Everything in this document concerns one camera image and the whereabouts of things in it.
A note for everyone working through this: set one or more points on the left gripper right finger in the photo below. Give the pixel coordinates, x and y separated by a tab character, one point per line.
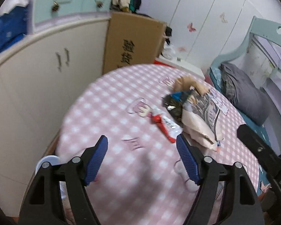
239	203

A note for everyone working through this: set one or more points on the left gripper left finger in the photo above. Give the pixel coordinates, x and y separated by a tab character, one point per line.
43	202

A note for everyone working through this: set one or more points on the beige grey printed bag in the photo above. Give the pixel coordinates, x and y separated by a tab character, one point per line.
199	118

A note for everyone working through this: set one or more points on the red white candy wrapper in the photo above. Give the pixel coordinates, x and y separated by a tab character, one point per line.
166	125

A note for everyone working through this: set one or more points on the dark printed snack wrapper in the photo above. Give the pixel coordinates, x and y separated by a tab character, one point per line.
174	104

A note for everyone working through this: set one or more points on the tan paper bag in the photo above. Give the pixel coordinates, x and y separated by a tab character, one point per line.
184	83

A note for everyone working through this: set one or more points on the grey pillow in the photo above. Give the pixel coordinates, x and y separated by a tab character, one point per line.
242	93

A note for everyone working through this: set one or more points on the pink checkered bed sheet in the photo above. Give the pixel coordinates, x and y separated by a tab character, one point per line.
141	180

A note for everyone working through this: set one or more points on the long white cabinet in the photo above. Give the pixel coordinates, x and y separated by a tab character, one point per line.
40	78

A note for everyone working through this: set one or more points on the mint green headboard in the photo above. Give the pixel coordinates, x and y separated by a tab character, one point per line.
266	34

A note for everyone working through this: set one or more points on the brown cardboard box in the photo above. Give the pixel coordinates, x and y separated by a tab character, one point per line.
131	40

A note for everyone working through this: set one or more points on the mint green drawer chest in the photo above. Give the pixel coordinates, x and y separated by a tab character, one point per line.
43	10

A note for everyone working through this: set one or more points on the pink butterfly wall sticker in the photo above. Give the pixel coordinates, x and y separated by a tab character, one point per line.
191	28

